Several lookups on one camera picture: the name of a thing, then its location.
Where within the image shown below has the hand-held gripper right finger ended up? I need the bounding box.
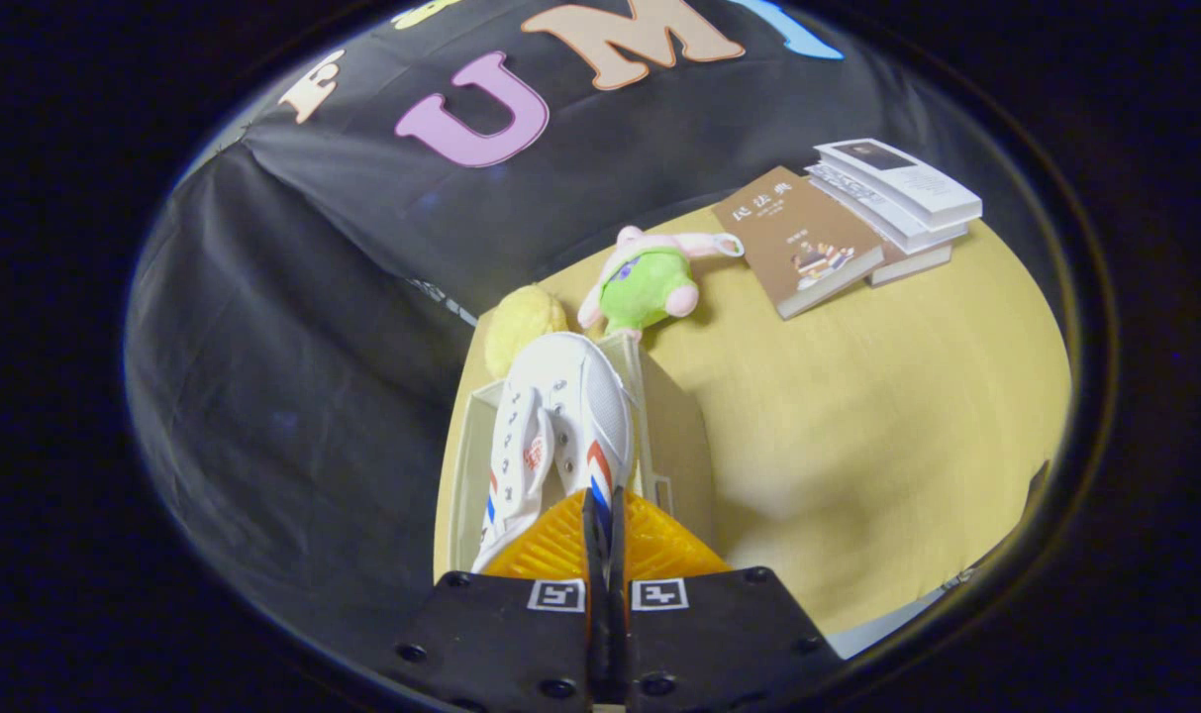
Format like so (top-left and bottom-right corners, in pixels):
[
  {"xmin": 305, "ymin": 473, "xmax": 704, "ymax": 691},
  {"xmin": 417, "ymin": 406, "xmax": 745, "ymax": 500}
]
[{"xmin": 608, "ymin": 483, "xmax": 845, "ymax": 713}]

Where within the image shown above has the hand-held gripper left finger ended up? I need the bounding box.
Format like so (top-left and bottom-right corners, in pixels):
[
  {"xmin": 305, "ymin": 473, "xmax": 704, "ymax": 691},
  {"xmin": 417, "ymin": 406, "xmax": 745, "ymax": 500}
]
[{"xmin": 367, "ymin": 488, "xmax": 607, "ymax": 713}]

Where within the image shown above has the cream storage box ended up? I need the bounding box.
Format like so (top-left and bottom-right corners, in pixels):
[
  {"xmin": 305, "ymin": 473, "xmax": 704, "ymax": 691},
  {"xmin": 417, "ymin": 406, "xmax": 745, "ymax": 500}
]
[{"xmin": 445, "ymin": 330, "xmax": 717, "ymax": 580}]

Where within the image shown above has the white canvas shoe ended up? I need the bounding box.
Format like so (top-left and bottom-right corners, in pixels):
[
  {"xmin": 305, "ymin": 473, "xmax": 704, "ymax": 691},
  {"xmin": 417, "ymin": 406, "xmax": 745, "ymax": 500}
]
[{"xmin": 469, "ymin": 331, "xmax": 638, "ymax": 575}]

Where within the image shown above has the yellow plush ball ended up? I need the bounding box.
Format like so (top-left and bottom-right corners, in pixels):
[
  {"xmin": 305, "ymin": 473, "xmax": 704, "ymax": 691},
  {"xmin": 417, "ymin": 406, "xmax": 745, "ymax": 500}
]
[{"xmin": 483, "ymin": 285, "xmax": 569, "ymax": 379}]

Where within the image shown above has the white patterned strip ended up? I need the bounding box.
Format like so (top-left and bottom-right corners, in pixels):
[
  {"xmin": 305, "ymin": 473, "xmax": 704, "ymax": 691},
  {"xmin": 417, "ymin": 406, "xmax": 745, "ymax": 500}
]
[{"xmin": 405, "ymin": 277, "xmax": 479, "ymax": 326}]

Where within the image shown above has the pink plush toy green shirt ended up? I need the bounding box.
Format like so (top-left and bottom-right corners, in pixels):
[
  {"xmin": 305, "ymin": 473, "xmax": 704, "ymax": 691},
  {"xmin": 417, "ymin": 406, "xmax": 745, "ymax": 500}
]
[{"xmin": 577, "ymin": 226, "xmax": 747, "ymax": 343}]

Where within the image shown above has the brown cover book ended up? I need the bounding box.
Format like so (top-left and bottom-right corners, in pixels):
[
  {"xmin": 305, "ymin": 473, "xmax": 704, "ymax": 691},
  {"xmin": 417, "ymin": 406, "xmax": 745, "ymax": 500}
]
[{"xmin": 711, "ymin": 165, "xmax": 886, "ymax": 321}]

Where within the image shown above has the grey patterned white book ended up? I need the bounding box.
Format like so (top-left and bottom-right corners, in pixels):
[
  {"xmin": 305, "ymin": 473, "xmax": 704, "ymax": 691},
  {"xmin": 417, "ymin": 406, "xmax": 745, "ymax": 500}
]
[{"xmin": 803, "ymin": 163, "xmax": 969, "ymax": 256}]

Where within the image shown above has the white book with dark photo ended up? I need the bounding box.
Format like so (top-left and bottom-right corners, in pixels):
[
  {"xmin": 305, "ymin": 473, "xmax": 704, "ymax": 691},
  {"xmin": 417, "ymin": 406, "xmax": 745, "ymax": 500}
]
[{"xmin": 814, "ymin": 138, "xmax": 984, "ymax": 232}]

